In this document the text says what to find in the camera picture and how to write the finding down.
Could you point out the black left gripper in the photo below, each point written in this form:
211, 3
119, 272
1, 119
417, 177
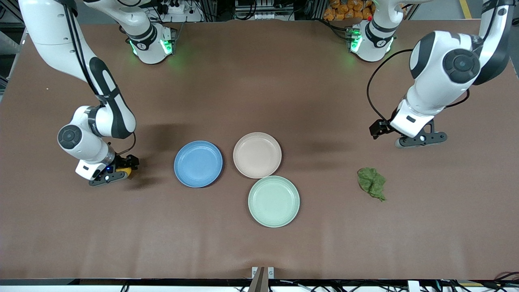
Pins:
380, 127

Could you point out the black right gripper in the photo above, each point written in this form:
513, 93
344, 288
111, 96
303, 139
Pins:
123, 162

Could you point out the yellow lemon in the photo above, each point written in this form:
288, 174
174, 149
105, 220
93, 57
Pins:
125, 172

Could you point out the green lettuce leaf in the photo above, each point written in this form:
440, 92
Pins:
371, 180

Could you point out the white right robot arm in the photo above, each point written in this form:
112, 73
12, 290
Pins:
48, 24

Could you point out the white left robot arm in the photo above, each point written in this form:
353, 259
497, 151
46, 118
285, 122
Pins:
434, 81

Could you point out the blue round plate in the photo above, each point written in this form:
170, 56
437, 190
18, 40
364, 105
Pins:
198, 164

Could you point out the brown table cover mat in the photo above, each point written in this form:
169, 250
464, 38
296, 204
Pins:
81, 223

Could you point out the beige round plate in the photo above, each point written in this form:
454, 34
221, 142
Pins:
257, 155

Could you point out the orange objects pile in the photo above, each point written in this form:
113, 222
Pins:
344, 10

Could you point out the pale green round plate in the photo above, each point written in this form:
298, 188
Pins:
273, 201

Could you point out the small white box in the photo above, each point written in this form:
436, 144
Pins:
413, 287

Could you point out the white power strip with plugs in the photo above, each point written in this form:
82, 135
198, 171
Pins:
190, 14

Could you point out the black table edge rail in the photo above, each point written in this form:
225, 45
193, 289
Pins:
121, 281

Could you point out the white metal bracket plate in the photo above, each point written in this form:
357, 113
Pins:
271, 272

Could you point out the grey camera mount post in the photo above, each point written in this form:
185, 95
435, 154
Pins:
259, 284

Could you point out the aluminium frame profile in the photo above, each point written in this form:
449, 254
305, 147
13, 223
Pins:
12, 12

